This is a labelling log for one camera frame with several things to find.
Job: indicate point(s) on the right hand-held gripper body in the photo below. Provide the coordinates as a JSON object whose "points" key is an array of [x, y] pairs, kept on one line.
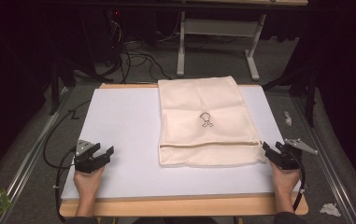
{"points": [[287, 157]]}

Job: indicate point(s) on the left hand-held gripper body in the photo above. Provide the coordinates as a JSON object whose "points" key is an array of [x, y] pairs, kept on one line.
{"points": [[85, 161]]}

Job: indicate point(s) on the cream mesh laundry bag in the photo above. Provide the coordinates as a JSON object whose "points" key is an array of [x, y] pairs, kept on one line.
{"points": [[206, 102]]}

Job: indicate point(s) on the person's left hand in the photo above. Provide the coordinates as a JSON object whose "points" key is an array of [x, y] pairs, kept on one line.
{"points": [[88, 183]]}

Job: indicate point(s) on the person's right hand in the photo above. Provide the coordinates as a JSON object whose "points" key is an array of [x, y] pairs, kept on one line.
{"points": [[284, 180]]}

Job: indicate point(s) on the small crumpled white tissue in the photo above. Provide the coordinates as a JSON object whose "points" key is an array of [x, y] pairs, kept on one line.
{"points": [[288, 118]]}

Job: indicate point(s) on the white foam mat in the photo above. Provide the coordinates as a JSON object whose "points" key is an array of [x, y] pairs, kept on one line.
{"points": [[125, 130]]}

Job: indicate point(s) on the black stand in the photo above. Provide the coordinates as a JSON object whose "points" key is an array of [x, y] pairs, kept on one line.
{"points": [[309, 96], [54, 90]]}

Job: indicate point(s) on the large crumpled white tissue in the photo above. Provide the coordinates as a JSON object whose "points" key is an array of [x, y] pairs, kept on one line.
{"points": [[330, 209]]}

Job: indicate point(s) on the wooden table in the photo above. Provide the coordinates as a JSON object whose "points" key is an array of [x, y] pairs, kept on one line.
{"points": [[182, 207]]}

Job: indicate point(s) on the black computer tower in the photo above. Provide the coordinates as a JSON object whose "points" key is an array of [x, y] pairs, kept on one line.
{"points": [[115, 34]]}

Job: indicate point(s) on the metal floor rail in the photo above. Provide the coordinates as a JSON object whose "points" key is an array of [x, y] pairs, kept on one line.
{"points": [[325, 161], [32, 146]]}

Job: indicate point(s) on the white desk frame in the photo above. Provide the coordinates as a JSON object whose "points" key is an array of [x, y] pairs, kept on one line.
{"points": [[219, 28]]}

